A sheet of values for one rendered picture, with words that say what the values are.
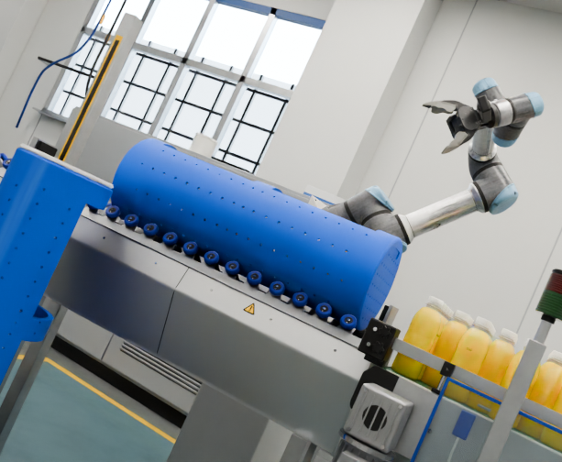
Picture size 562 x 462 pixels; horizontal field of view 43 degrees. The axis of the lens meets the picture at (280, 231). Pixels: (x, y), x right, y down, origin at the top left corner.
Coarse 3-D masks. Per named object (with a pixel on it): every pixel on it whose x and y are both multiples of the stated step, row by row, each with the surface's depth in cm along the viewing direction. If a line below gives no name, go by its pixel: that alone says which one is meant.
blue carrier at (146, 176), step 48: (144, 144) 222; (144, 192) 214; (192, 192) 209; (240, 192) 206; (192, 240) 211; (240, 240) 201; (288, 240) 196; (336, 240) 193; (384, 240) 193; (288, 288) 200; (336, 288) 190; (384, 288) 204
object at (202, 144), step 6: (198, 132) 446; (198, 138) 445; (204, 138) 444; (210, 138) 444; (192, 144) 447; (198, 144) 444; (204, 144) 444; (210, 144) 445; (216, 144) 450; (192, 150) 445; (198, 150) 443; (204, 150) 444; (210, 150) 446; (210, 156) 448
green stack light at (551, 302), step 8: (544, 296) 150; (552, 296) 148; (560, 296) 148; (544, 304) 149; (552, 304) 148; (560, 304) 148; (544, 312) 148; (552, 312) 148; (560, 312) 148; (560, 320) 148
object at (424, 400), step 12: (372, 372) 173; (384, 372) 172; (360, 384) 173; (384, 384) 172; (396, 384) 171; (408, 384) 170; (408, 396) 169; (420, 396) 168; (432, 396) 168; (420, 408) 168; (432, 408) 167; (408, 420) 168; (420, 420) 167; (408, 432) 168; (420, 432) 167; (408, 444) 167; (396, 456) 181; (408, 456) 167
